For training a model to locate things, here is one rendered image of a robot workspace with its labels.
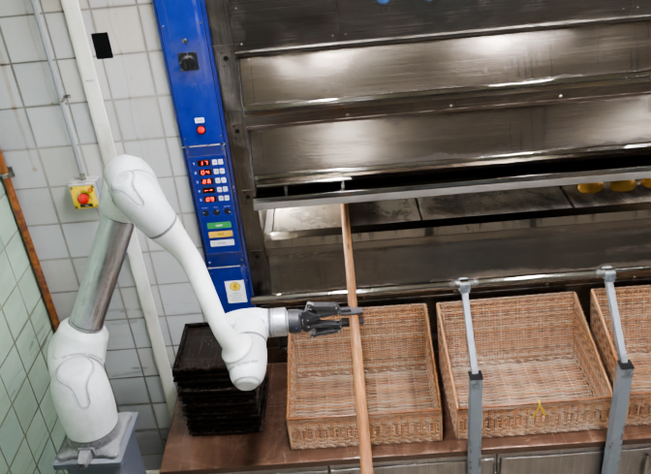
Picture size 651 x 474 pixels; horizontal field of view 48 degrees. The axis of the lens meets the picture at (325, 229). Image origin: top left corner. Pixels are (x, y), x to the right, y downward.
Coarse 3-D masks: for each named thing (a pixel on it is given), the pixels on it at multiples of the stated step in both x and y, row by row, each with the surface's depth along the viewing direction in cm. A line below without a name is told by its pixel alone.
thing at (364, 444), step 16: (352, 256) 258; (352, 272) 248; (352, 288) 240; (352, 304) 232; (352, 320) 225; (352, 336) 219; (352, 352) 213; (368, 432) 185; (368, 448) 180; (368, 464) 176
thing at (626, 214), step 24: (480, 216) 279; (504, 216) 277; (528, 216) 275; (552, 216) 274; (576, 216) 273; (600, 216) 273; (624, 216) 274; (648, 216) 274; (264, 240) 277; (288, 240) 277; (312, 240) 278; (336, 240) 278; (360, 240) 278
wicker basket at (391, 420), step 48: (288, 336) 283; (336, 336) 293; (384, 336) 293; (288, 384) 267; (336, 384) 291; (384, 384) 289; (432, 384) 276; (288, 432) 260; (336, 432) 269; (384, 432) 266; (432, 432) 260
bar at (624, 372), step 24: (360, 288) 245; (384, 288) 244; (408, 288) 244; (432, 288) 244; (456, 288) 244; (624, 360) 235; (480, 384) 235; (624, 384) 236; (480, 408) 240; (624, 408) 241; (480, 432) 246; (480, 456) 252
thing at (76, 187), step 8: (88, 176) 262; (96, 176) 262; (72, 184) 258; (80, 184) 257; (88, 184) 257; (96, 184) 258; (72, 192) 258; (80, 192) 258; (88, 192) 258; (96, 192) 259; (72, 200) 260; (96, 200) 260; (80, 208) 262
